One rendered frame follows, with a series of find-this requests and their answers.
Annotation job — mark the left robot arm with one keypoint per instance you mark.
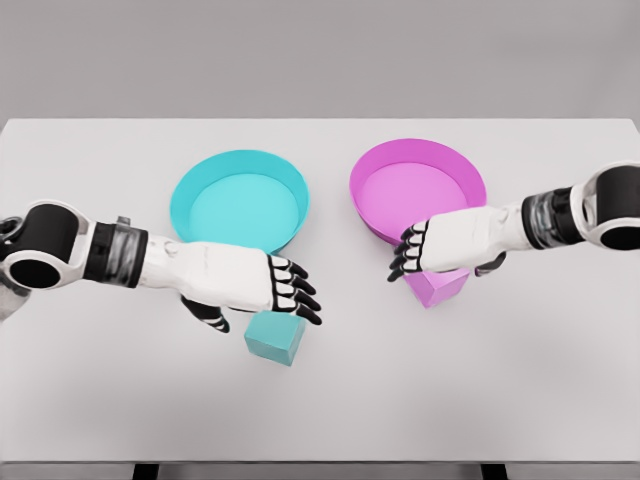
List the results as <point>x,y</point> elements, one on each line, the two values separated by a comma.
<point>95,250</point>

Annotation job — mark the cyan block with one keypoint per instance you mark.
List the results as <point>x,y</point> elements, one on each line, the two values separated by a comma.
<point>272,337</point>

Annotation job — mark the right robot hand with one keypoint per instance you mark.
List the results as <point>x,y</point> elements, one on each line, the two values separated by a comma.
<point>445,245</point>

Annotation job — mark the cyan round plate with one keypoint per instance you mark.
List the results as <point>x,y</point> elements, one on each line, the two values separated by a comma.
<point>240,197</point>

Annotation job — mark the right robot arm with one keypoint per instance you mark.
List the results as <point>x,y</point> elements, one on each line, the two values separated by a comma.
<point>565,210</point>

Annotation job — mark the pink round plate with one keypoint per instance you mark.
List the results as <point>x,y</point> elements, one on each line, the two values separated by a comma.
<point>417,187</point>

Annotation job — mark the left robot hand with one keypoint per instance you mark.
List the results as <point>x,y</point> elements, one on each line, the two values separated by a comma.
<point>230,275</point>

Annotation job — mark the pink block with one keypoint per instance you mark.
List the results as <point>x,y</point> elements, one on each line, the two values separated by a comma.
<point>435,287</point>

